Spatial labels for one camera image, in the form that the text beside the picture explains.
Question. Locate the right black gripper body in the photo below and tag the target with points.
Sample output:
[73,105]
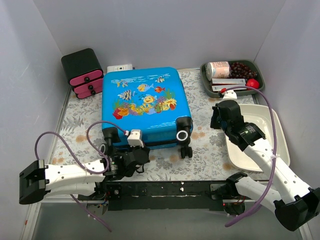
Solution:
[225,115]

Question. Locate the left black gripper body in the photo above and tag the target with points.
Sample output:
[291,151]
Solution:
[139,154]

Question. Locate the blue fish-print kids suitcase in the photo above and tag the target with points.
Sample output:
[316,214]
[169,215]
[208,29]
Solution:
[152,100]

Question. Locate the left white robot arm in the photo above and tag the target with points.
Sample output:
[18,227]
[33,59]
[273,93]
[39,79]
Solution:
[40,180]

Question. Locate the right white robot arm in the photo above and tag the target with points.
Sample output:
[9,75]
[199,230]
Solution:
[291,199]

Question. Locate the lower white toothpaste box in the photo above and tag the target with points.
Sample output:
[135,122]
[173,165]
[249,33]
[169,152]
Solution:
[218,88]

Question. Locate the white toothpaste box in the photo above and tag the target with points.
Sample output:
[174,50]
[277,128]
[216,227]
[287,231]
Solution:
[228,81]
[218,88]

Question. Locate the upper white toothpaste box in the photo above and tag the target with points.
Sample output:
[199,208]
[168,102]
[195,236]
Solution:
[228,81]

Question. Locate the white plastic basin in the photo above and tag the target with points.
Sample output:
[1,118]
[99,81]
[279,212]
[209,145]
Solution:
[259,115]

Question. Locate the dark green plastic tray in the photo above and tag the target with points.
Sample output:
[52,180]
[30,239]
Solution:
[251,64]

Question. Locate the red apple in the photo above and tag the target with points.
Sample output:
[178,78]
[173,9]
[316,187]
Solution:
[253,83]

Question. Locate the white pink tissue roll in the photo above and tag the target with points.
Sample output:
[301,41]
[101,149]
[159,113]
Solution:
[217,70]

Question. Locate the dark red grape bunch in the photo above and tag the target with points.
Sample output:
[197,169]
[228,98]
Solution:
[241,71]

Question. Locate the floral patterned table mat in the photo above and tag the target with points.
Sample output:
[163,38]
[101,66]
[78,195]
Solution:
[210,159]

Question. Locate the white power adapter box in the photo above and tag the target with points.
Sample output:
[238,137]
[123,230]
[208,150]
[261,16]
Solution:
[121,67]

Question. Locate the black pink mini drawer chest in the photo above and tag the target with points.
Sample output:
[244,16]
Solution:
[83,73]

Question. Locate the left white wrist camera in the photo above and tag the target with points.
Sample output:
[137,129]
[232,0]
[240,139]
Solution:
[134,138]

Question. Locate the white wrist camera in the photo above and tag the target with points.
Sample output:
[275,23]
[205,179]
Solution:
[134,138]
[227,94]

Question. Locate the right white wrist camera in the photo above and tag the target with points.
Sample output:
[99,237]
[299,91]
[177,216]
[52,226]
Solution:
[227,94]

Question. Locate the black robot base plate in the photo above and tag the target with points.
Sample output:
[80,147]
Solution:
[173,195]

